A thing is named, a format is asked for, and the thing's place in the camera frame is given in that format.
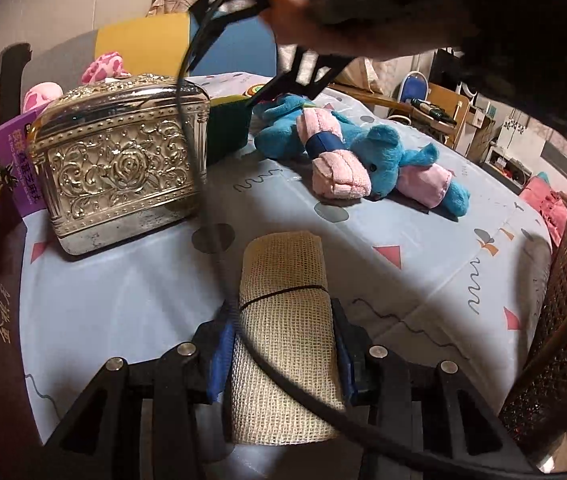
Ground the pink spotted plush toy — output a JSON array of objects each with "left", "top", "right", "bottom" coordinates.
[{"left": 21, "top": 51, "right": 132, "bottom": 113}]

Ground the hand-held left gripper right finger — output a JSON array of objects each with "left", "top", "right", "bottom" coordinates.
[{"left": 331, "top": 297, "right": 534, "bottom": 480}]

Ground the pink ruffled cloth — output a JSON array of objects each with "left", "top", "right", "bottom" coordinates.
[{"left": 518, "top": 175, "right": 567, "bottom": 246}]

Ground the beige bandage roll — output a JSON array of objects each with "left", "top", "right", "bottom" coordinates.
[{"left": 228, "top": 230, "right": 347, "bottom": 446}]

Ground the grey yellow blue chair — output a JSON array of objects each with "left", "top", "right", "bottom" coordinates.
[{"left": 26, "top": 12, "right": 277, "bottom": 106}]

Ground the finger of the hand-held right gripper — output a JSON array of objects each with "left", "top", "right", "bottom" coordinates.
[{"left": 250, "top": 45, "right": 357, "bottom": 108}]

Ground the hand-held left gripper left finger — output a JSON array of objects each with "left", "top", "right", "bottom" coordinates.
[{"left": 38, "top": 305, "right": 237, "bottom": 480}]

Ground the person's right hand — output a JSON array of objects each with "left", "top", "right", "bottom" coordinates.
[{"left": 260, "top": 0, "right": 444, "bottom": 58}]

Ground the patterned light blue tablecloth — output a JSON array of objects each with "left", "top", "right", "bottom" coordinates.
[{"left": 18, "top": 72, "right": 554, "bottom": 480}]

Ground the dark hand tool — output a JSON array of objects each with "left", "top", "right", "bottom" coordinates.
[{"left": 408, "top": 97, "right": 451, "bottom": 121}]

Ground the wicker basket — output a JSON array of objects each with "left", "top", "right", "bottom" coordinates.
[{"left": 498, "top": 192, "right": 567, "bottom": 466}]

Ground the wooden side desk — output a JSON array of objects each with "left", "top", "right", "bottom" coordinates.
[{"left": 333, "top": 82, "right": 469, "bottom": 148}]

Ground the blue folding chair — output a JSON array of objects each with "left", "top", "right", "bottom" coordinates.
[{"left": 396, "top": 71, "right": 429, "bottom": 103}]

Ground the person's right forearm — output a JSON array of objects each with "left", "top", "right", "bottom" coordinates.
[{"left": 353, "top": 0, "right": 567, "bottom": 131}]

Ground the black cable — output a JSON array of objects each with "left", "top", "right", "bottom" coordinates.
[{"left": 176, "top": 0, "right": 539, "bottom": 476}]

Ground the green yellow sponge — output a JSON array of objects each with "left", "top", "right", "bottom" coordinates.
[{"left": 206, "top": 97, "right": 254, "bottom": 166}]

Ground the blue plush elephant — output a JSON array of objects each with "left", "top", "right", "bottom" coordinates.
[{"left": 254, "top": 94, "right": 470, "bottom": 218}]

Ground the ornate silver tissue box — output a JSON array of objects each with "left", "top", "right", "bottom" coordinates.
[{"left": 28, "top": 74, "right": 212, "bottom": 256}]

